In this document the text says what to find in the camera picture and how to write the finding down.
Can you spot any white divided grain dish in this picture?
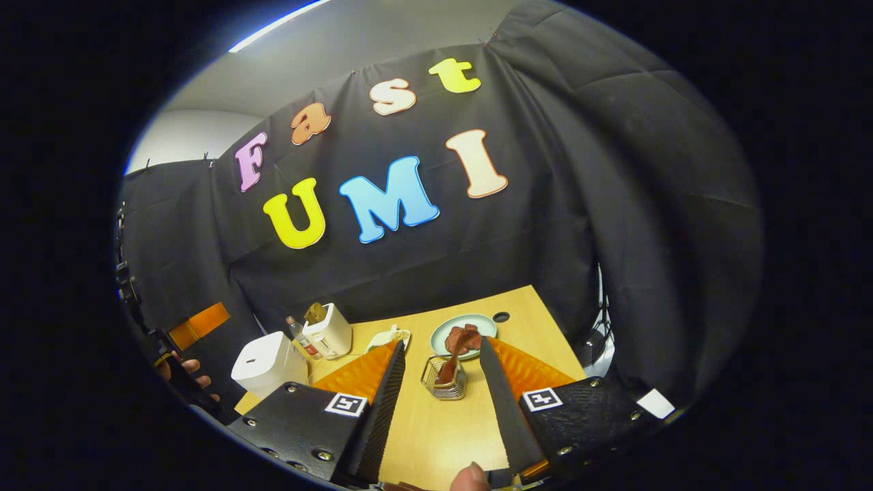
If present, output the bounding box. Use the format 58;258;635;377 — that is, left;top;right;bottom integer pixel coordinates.
364;325;413;356

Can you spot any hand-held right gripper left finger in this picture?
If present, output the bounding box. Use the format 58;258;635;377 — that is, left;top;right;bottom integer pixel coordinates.
227;339;408;487

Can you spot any brown wooden spoon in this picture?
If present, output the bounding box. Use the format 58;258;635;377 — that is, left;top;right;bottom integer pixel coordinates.
436;325;482;387

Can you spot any metal stand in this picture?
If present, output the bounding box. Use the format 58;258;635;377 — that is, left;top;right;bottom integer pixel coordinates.
580;263;616;374

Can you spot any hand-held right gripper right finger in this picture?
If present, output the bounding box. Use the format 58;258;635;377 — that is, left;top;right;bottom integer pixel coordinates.
479;335;666;482

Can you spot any black backdrop cloth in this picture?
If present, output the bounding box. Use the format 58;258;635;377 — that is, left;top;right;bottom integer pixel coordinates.
116;0;765;410

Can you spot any white rice cooker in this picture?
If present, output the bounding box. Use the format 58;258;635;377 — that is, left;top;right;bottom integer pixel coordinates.
230;331;310;401

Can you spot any white box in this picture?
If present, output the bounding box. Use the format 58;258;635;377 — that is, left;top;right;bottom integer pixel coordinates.
637;388;677;419

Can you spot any clear plastic bottle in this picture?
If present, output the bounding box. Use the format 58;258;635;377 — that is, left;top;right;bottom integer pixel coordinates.
285;315;322;361

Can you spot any metal wire chopstick holder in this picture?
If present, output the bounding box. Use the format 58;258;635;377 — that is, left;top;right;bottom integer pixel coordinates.
419;354;469;402

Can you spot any white toaster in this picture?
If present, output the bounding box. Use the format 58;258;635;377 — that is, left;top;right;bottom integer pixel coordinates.
301;302;354;361

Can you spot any pale green plate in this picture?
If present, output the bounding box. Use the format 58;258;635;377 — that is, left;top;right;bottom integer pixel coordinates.
429;313;499;361

